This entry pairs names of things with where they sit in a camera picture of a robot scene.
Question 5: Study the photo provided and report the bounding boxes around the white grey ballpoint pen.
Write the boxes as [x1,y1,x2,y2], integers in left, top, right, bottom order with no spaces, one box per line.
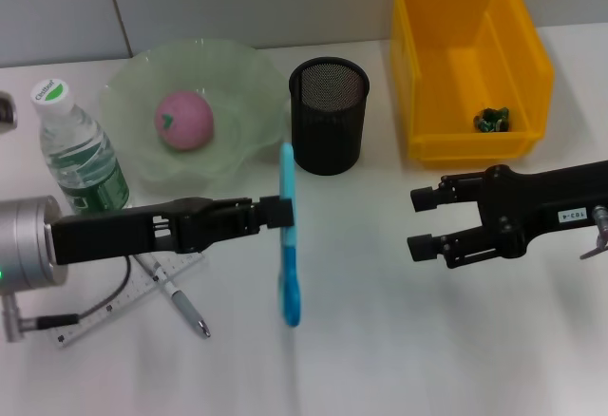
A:
[134,253,212,340]

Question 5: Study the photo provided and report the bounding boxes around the yellow plastic bin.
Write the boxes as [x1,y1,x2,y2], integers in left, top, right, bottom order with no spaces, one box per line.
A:
[389,0,556,170]

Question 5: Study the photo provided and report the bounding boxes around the grey right arm cable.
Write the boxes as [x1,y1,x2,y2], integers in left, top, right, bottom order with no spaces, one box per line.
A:
[579,204,608,260]

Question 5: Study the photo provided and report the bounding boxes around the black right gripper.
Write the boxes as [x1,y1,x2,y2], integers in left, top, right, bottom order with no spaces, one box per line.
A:
[407,159,608,271]

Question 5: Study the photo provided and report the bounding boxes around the clear green-label water bottle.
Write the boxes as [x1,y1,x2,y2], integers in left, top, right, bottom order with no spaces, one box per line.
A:
[30,77,131,217]

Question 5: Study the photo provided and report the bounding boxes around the clear plastic ruler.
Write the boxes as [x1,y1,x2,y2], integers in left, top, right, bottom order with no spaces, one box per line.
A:
[50,252,206,350]

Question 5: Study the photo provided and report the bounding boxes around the pink peach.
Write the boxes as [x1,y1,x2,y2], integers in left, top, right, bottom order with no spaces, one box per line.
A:
[154,90,215,152]

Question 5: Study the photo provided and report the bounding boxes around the green glass fruit plate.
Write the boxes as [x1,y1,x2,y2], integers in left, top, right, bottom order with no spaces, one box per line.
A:
[98,38,290,199]

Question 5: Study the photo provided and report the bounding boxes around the blue scissors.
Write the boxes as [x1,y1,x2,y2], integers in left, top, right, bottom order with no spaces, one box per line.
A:
[276,142,304,328]

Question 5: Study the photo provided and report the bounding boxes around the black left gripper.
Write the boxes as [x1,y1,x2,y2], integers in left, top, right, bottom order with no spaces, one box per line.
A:
[49,196,270,266]

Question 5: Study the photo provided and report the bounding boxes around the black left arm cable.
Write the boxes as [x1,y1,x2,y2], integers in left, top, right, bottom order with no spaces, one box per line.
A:
[37,255,133,331]

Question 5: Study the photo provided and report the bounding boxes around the black mesh pen cup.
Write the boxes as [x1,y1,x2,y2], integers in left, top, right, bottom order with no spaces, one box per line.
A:
[288,57,371,178]

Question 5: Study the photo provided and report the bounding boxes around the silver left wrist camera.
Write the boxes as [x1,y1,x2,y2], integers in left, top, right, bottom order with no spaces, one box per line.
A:
[0,92,19,136]

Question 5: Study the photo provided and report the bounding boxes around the green plastic wrapper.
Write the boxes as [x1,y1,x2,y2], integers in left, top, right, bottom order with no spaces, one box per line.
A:
[473,106,511,133]

